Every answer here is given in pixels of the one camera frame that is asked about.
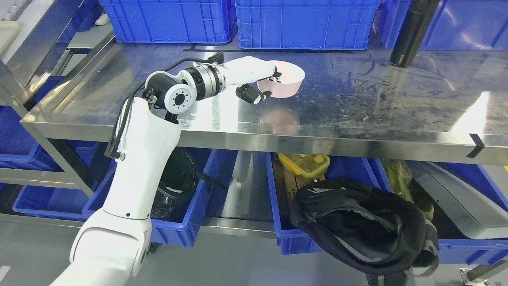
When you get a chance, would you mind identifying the blue crate top middle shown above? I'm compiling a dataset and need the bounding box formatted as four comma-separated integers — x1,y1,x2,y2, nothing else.
235,0,380,50

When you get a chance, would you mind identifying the blue bin lower middle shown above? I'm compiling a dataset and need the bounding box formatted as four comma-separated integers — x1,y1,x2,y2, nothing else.
264,153,392,255

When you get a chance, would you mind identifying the blue bin lower left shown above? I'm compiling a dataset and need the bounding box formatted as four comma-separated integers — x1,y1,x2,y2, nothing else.
82,148,226,247

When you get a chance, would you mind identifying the blue bin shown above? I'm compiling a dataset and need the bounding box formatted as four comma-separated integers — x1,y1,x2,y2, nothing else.
431,162,507,265
264,153,392,255
12,141,112,222
82,148,226,247
0,75,66,172

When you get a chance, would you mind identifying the black thermos bottle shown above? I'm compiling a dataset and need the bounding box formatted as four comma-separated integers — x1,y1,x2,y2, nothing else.
390,0,439,68

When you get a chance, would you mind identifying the blue crate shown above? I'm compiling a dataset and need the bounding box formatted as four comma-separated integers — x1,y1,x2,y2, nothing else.
235,0,380,50
100,0,236,44
379,0,508,51

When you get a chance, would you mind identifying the yellow green plastic bag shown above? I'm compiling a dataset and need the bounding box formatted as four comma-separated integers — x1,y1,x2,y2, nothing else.
381,159,434,221

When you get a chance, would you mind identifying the steel table frame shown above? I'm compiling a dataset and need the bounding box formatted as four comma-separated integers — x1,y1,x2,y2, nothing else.
1,34,507,194

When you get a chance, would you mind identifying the blue crate top right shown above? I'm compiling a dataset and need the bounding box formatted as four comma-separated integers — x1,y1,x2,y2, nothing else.
379,0,508,51

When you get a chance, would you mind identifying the grey flat device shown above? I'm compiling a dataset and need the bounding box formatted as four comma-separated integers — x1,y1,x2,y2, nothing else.
408,161,508,240

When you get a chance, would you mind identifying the blue bin lower right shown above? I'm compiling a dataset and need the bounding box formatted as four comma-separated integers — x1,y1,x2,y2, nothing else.
431,162,507,265

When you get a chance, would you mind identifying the blue crate top left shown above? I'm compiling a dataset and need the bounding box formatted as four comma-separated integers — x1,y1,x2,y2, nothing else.
100,0,236,44

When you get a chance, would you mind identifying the blue bin bottom left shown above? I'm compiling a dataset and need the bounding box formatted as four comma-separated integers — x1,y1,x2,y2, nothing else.
12,141,112,222

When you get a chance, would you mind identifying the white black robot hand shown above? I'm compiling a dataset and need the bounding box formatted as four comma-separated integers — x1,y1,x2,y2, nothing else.
215,56,281,104

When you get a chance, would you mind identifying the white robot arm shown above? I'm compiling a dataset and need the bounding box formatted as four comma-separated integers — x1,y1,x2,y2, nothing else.
52,83,181,286

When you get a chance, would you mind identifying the yellow lunch box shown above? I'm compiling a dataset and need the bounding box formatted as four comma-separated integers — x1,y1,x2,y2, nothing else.
277,153,331,179

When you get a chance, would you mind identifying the blue bin far left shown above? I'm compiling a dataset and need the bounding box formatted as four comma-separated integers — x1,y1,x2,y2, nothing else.
0,75,66,172

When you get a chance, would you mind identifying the pink ikea bowl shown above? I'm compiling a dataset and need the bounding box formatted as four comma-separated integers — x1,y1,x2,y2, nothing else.
256,60,306,99

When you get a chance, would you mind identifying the black backpack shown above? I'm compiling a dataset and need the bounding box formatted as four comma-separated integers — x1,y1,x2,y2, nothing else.
290,178,440,286

